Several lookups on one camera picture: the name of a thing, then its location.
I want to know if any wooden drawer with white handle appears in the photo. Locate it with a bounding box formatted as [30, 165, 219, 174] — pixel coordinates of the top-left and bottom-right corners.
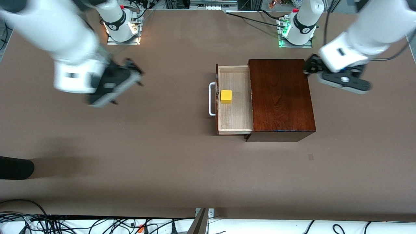
[208, 63, 254, 135]

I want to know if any dark brown wooden cabinet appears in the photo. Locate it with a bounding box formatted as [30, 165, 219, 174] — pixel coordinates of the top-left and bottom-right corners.
[244, 59, 316, 143]

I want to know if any black cylindrical object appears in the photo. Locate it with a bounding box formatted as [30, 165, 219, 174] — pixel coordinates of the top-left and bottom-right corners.
[0, 156, 35, 180]

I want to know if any aluminium arm base plate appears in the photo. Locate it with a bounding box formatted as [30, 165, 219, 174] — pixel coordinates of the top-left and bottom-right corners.
[278, 18, 313, 48]
[107, 13, 141, 45]

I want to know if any short black table cable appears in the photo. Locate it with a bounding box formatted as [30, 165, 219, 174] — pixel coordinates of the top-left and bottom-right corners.
[258, 9, 291, 21]

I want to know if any long black table cable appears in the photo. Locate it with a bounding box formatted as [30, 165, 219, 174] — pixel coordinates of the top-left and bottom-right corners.
[226, 12, 288, 29]

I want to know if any black arched floor cable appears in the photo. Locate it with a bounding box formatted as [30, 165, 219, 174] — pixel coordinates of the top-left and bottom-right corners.
[0, 199, 49, 217]

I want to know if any aluminium post with bracket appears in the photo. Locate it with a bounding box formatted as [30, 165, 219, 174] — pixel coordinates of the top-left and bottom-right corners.
[188, 208, 214, 234]

